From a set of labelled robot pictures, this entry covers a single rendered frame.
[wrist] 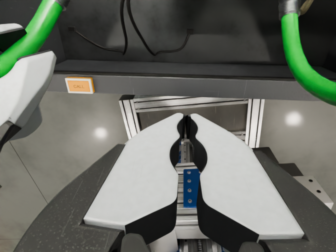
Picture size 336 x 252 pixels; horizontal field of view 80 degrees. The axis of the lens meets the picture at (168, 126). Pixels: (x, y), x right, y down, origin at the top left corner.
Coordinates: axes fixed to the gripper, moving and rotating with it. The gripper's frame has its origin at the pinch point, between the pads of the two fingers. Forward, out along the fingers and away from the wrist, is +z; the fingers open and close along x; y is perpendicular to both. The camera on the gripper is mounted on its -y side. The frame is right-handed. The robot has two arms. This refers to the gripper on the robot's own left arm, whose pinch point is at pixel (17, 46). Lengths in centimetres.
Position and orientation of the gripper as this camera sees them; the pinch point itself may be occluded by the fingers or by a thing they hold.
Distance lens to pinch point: 17.1
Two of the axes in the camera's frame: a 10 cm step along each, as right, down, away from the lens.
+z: 5.8, -7.4, 3.4
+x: 7.7, 6.4, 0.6
